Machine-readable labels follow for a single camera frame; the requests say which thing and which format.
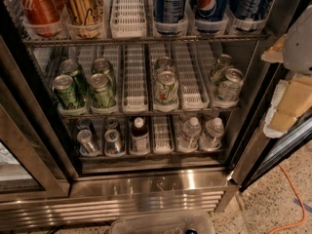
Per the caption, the green soda can front left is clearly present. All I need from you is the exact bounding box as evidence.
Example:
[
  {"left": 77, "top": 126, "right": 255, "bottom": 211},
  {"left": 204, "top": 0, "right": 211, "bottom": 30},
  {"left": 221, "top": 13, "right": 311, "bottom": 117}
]
[{"left": 52, "top": 75, "right": 85, "bottom": 110}]

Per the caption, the red coca-cola can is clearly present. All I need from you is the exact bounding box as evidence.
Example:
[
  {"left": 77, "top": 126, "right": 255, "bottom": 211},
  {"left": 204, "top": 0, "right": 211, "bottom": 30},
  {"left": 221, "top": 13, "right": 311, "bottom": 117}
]
[{"left": 19, "top": 0, "right": 64, "bottom": 37}]

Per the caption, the clear water bottle right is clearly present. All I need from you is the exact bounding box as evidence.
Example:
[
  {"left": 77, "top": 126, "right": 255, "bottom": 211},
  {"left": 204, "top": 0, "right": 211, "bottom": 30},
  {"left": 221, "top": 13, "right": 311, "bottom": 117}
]
[{"left": 199, "top": 118, "right": 224, "bottom": 151}]

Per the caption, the stainless steel fridge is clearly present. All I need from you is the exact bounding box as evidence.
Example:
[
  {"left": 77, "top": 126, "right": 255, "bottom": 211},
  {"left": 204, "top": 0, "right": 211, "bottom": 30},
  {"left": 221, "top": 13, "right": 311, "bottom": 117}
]
[{"left": 0, "top": 0, "right": 310, "bottom": 230}]

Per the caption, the dark juice bottle white cap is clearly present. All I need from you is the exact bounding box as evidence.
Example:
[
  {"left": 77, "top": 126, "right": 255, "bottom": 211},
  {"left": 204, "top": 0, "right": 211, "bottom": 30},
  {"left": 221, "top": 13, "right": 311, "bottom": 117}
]
[{"left": 131, "top": 117, "right": 150, "bottom": 155}]

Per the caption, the fridge glass door right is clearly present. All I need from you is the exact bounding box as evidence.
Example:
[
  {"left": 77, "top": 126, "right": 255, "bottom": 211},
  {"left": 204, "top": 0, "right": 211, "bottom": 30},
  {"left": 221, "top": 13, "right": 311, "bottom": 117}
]
[{"left": 239, "top": 115, "right": 312, "bottom": 192}]

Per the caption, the empty white tray bottom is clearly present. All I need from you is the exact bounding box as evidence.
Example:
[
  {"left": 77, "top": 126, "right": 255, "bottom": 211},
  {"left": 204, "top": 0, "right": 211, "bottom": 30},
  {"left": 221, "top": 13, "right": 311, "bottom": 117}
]
[{"left": 152, "top": 116, "right": 174, "bottom": 154}]

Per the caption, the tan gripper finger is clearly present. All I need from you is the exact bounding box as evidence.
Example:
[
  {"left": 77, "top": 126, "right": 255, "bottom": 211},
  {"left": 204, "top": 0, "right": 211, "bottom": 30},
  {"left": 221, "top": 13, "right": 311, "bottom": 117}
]
[
  {"left": 261, "top": 35, "right": 286, "bottom": 63},
  {"left": 263, "top": 75, "right": 312, "bottom": 138}
]

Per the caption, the blue pepsi can left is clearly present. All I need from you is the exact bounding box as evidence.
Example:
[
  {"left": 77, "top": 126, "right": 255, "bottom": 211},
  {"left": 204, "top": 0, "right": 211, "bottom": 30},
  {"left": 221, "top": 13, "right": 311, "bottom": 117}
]
[{"left": 153, "top": 0, "right": 186, "bottom": 35}]

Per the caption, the clear plastic bin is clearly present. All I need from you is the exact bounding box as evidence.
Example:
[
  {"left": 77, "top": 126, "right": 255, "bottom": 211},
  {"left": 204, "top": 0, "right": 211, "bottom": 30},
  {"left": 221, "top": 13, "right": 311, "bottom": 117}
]
[{"left": 109, "top": 211, "right": 215, "bottom": 234}]

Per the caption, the empty white tray middle right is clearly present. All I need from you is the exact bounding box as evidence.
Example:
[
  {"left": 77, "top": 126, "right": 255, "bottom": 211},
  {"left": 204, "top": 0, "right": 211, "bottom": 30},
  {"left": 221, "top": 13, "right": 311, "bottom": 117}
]
[{"left": 172, "top": 43, "right": 210, "bottom": 110}]

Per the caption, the gold soda can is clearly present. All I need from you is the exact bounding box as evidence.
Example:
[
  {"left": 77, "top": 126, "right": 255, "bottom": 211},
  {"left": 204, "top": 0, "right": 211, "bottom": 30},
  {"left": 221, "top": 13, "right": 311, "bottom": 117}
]
[{"left": 64, "top": 0, "right": 104, "bottom": 39}]

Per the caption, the white green 7up can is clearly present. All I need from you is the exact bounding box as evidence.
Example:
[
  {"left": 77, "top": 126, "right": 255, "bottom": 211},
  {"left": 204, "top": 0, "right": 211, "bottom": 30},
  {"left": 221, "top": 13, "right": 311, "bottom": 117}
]
[
  {"left": 210, "top": 54, "right": 233, "bottom": 85},
  {"left": 215, "top": 68, "right": 244, "bottom": 102}
]

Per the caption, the silver can front left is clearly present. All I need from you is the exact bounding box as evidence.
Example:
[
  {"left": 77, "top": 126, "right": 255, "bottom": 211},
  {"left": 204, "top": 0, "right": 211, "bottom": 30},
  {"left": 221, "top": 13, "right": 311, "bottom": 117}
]
[{"left": 77, "top": 130, "right": 100, "bottom": 156}]

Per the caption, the empty white shelf tray middle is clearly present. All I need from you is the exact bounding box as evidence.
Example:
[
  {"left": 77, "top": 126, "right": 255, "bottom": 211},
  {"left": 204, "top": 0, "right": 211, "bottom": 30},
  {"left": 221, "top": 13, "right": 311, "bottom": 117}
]
[{"left": 122, "top": 45, "right": 148, "bottom": 113}]

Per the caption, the blue pepsi can middle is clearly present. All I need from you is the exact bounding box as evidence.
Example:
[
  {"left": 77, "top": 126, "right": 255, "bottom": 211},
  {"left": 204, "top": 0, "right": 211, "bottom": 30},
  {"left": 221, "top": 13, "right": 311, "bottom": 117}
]
[{"left": 195, "top": 0, "right": 227, "bottom": 33}]

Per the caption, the green soda can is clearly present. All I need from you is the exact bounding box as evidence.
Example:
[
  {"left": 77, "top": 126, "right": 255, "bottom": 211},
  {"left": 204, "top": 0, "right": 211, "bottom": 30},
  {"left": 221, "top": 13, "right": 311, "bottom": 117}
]
[
  {"left": 59, "top": 59, "right": 88, "bottom": 97},
  {"left": 88, "top": 73, "right": 116, "bottom": 109},
  {"left": 92, "top": 58, "right": 116, "bottom": 93},
  {"left": 52, "top": 75, "right": 85, "bottom": 110}
]

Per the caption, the silver can rear left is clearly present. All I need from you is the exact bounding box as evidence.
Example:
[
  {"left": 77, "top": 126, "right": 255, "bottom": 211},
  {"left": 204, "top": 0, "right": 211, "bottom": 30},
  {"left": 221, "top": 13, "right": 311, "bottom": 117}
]
[{"left": 76, "top": 118, "right": 96, "bottom": 134}]

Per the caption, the white diet soda can front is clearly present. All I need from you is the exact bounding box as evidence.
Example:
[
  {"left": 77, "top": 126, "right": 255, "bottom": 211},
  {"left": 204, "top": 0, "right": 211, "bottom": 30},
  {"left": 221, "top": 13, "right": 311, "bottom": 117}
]
[{"left": 155, "top": 71, "right": 178, "bottom": 106}]

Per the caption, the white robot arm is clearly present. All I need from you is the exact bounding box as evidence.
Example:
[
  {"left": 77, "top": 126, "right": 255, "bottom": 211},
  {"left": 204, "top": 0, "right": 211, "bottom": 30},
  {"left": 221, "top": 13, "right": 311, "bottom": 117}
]
[{"left": 261, "top": 5, "right": 312, "bottom": 138}]

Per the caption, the white green 7up can rear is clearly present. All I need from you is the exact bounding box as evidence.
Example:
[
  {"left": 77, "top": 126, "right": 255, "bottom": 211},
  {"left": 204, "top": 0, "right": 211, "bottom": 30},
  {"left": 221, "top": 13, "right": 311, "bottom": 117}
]
[{"left": 210, "top": 54, "right": 233, "bottom": 85}]

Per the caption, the green soda can rear left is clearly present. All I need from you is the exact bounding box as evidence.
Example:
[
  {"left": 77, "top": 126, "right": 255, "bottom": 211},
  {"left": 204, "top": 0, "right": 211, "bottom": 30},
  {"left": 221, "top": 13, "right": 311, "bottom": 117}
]
[{"left": 59, "top": 59, "right": 88, "bottom": 97}]

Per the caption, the orange cable on floor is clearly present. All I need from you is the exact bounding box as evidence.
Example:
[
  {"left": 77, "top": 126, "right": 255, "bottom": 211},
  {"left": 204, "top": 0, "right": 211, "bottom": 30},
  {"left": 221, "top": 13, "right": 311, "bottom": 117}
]
[{"left": 266, "top": 163, "right": 307, "bottom": 234}]

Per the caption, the silver can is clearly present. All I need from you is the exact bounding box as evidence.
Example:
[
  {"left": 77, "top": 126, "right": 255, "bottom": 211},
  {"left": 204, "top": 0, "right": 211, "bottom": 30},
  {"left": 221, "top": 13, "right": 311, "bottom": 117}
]
[
  {"left": 104, "top": 129, "right": 124, "bottom": 156},
  {"left": 104, "top": 117, "right": 120, "bottom": 131},
  {"left": 76, "top": 118, "right": 96, "bottom": 134},
  {"left": 77, "top": 130, "right": 100, "bottom": 156}
]

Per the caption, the white diet soda can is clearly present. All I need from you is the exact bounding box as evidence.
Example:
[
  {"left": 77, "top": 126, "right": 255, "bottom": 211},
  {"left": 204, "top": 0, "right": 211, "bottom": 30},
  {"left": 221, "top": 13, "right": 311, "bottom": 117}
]
[
  {"left": 155, "top": 71, "right": 178, "bottom": 106},
  {"left": 154, "top": 57, "right": 176, "bottom": 75}
]

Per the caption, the white diet soda can rear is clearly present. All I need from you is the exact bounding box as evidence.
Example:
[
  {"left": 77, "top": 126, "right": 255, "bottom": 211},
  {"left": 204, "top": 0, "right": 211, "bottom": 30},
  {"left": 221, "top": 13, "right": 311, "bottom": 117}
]
[{"left": 154, "top": 57, "right": 176, "bottom": 75}]

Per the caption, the white green 7up can front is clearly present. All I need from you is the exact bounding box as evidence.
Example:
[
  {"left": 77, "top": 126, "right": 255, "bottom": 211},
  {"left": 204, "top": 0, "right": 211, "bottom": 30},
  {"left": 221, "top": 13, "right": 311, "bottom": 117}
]
[{"left": 215, "top": 68, "right": 244, "bottom": 102}]

